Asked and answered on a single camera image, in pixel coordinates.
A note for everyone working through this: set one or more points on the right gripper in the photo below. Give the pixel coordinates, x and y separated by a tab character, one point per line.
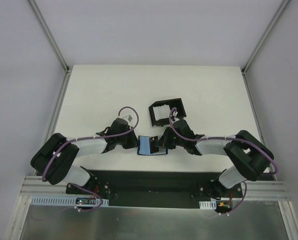
165	140

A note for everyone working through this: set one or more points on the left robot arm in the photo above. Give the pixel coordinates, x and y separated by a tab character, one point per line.
54	160

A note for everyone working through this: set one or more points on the aluminium frame post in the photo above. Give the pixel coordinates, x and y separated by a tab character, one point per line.
265	35
48	34

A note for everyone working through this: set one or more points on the blue leather card holder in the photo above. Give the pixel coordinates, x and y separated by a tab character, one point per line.
148	147

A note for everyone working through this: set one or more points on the left white cable duct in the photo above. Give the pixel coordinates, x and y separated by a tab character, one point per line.
68	201

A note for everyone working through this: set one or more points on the white cable duct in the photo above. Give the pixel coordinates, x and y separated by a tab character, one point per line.
68	201
208	205

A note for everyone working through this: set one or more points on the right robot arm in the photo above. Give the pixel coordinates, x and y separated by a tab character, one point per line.
249	157

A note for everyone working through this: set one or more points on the black card tray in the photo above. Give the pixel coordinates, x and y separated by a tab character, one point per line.
173	103

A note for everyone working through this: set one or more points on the black VIP credit card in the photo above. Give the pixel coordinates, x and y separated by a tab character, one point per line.
152	144

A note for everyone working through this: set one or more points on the aluminium front rail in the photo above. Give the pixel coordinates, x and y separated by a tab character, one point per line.
256	190

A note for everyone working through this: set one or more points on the left aluminium frame post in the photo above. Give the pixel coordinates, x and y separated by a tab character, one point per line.
48	34

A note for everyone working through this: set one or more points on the right white cable duct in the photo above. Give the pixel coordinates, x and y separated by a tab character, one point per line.
208	205

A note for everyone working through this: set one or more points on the white card stack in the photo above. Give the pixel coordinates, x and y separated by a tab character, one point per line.
161	112

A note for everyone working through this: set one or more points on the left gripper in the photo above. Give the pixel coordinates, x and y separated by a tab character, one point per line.
132	139

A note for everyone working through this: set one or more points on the right aluminium frame post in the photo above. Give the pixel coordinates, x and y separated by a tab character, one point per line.
265	35

